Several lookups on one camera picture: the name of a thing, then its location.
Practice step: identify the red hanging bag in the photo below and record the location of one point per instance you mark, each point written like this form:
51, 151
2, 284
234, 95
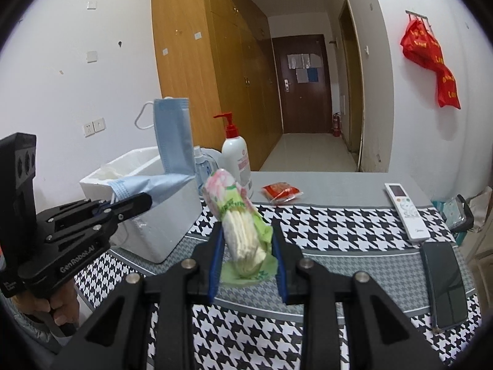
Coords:
423, 50

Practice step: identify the white remote control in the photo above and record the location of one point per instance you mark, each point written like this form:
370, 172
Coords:
408, 214

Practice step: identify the white lotion pump bottle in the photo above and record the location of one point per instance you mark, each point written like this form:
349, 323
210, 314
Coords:
235, 158

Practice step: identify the black smartphone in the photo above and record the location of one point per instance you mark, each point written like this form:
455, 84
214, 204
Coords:
443, 285

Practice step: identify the wooden wardrobe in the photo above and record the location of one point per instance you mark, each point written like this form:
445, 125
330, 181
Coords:
215, 65

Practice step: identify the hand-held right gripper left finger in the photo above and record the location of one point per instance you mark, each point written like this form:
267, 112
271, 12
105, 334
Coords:
215, 262

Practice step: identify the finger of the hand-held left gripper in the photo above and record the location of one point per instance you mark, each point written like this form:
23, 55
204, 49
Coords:
69, 209
133, 205

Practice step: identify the blue face mask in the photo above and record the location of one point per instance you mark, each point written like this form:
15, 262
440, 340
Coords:
173, 138
154, 185

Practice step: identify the person's left forearm grey sleeve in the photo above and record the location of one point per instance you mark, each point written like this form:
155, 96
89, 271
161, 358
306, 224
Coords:
30, 331

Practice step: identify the grey plastic bag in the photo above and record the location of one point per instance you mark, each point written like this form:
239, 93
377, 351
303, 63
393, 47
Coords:
213, 158

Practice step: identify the blue spray bottle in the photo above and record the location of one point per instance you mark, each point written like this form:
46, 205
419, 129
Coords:
200, 169

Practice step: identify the floral tissue pack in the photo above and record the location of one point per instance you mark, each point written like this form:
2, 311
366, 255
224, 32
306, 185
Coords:
242, 235

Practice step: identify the red fire extinguisher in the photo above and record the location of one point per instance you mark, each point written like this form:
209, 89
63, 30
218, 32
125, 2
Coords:
337, 125

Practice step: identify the brown side door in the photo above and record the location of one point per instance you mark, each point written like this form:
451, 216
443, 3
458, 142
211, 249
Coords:
352, 84

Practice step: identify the person's left hand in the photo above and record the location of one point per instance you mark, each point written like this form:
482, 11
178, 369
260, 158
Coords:
67, 304

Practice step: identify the dark brown door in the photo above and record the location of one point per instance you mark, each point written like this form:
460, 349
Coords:
304, 108

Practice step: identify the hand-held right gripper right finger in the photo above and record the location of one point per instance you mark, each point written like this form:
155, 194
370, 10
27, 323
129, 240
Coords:
278, 266

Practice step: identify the red snack packet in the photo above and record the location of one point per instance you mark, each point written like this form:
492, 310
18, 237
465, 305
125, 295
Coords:
281, 192

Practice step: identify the white wall socket pair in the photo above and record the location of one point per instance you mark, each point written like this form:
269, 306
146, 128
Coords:
94, 127

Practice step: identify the teal plastic packet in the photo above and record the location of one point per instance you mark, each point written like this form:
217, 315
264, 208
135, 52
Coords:
446, 212

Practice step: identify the houndstooth tablecloth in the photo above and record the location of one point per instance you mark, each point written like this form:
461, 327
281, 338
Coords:
346, 231

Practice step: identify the blue paper notice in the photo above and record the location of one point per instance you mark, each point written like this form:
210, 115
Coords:
312, 75

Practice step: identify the white paper notice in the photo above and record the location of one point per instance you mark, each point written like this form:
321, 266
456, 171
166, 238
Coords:
304, 61

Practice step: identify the white foam box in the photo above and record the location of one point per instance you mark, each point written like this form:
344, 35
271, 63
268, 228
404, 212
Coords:
169, 231

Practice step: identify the metal wall hook rack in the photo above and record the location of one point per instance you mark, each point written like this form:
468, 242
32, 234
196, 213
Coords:
418, 15

